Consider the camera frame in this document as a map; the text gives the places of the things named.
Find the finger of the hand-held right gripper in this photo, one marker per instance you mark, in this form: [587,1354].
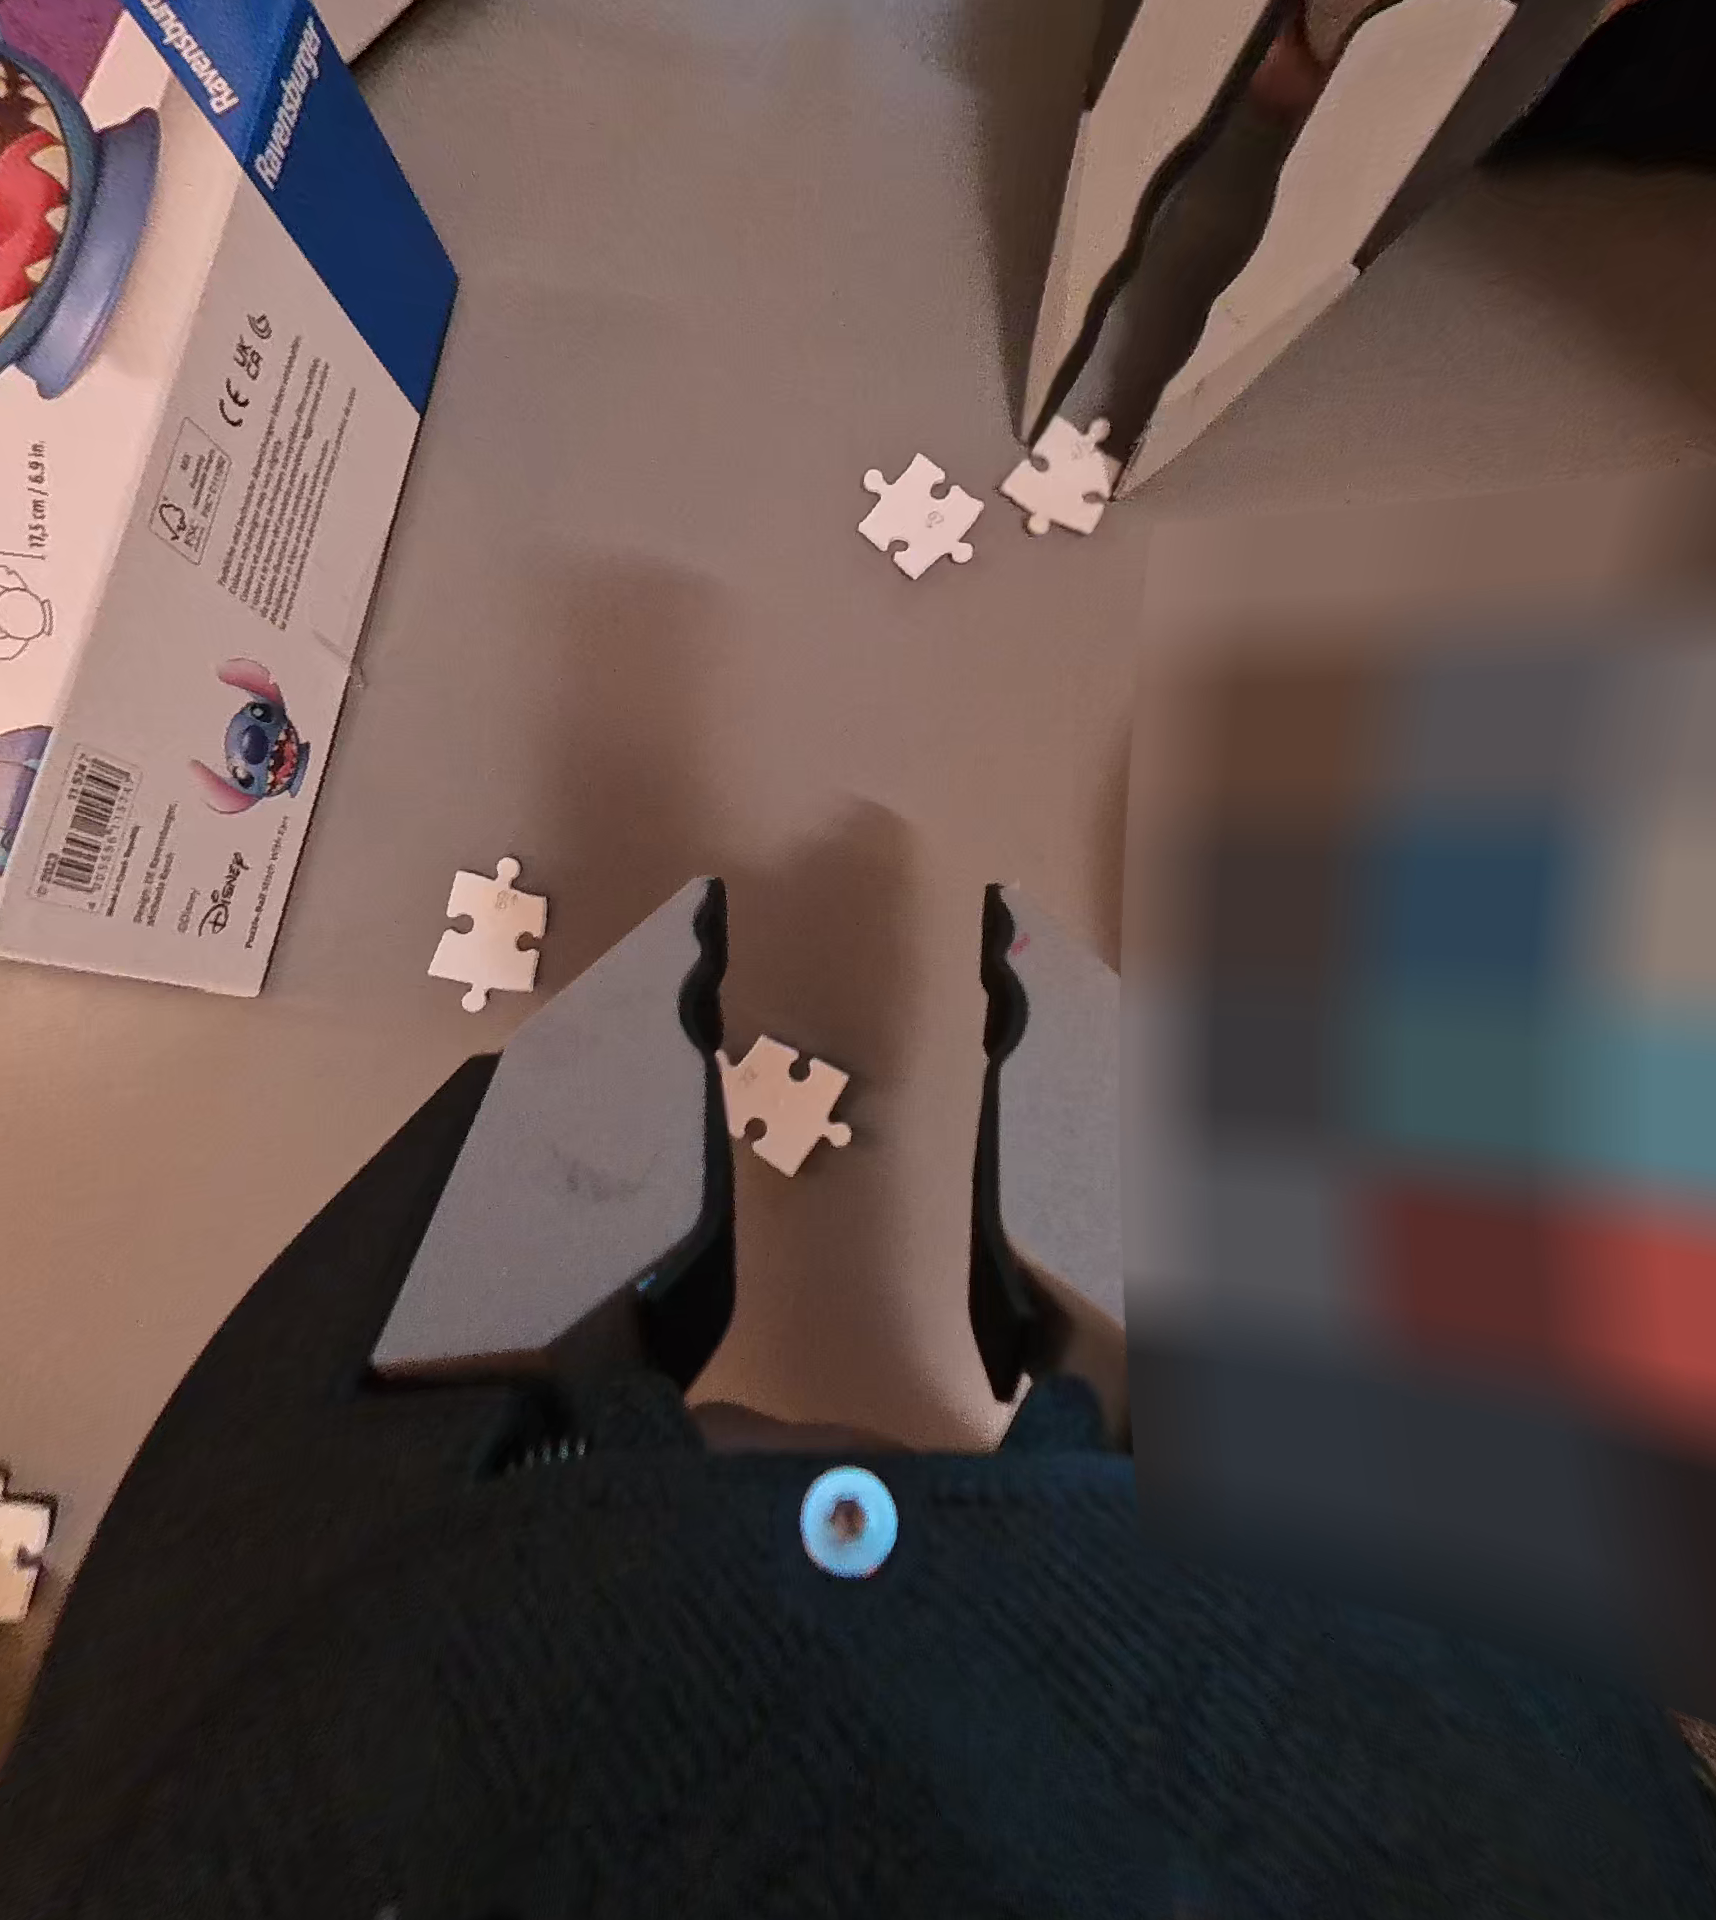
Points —
[1128,150]
[1353,150]

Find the single white puzzle piece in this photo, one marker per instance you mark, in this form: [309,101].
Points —
[1061,476]

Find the printed cardboard puzzle box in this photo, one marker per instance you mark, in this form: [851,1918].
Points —
[199,525]

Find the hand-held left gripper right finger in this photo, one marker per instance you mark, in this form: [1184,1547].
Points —
[1076,1141]

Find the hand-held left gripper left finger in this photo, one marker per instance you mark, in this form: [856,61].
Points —
[572,1170]

